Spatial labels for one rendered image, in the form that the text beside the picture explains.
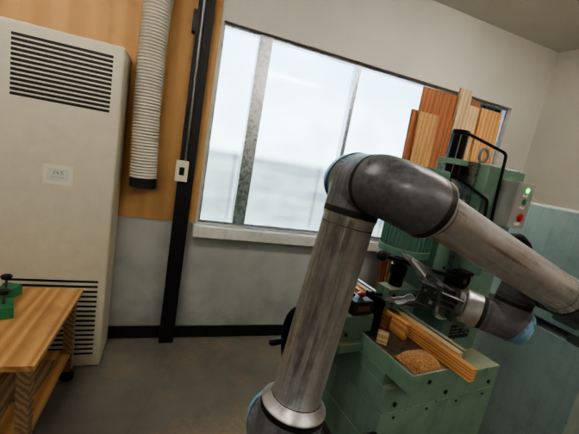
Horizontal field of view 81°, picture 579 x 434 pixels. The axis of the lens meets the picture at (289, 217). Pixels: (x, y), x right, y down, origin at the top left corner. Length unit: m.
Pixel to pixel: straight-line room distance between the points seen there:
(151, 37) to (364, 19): 1.43
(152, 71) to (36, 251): 1.14
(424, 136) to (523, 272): 2.14
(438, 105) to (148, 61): 2.09
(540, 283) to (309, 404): 0.53
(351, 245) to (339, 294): 0.10
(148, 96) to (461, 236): 1.82
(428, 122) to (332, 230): 2.26
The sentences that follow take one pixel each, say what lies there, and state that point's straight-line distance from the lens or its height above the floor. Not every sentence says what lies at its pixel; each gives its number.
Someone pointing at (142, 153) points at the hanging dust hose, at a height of 1.28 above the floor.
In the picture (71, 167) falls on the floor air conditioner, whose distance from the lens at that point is 2.09.
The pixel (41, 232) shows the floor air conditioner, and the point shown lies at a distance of 2.20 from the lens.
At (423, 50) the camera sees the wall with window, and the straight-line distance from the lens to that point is 3.03.
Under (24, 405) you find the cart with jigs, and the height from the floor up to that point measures 0.35.
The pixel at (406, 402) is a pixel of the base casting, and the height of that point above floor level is 0.74.
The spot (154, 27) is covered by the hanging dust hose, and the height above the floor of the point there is 1.96.
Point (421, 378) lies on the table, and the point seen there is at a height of 0.89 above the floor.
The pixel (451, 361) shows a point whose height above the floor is 0.92.
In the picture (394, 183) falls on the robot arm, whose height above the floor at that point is 1.42.
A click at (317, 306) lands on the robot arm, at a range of 0.72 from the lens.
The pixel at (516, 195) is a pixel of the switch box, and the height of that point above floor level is 1.43.
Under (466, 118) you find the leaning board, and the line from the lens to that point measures 3.15.
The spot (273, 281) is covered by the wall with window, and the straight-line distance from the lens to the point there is 2.66.
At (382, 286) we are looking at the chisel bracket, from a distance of 1.30.
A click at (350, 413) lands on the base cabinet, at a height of 0.61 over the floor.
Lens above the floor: 1.44
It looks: 11 degrees down
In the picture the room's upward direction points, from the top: 10 degrees clockwise
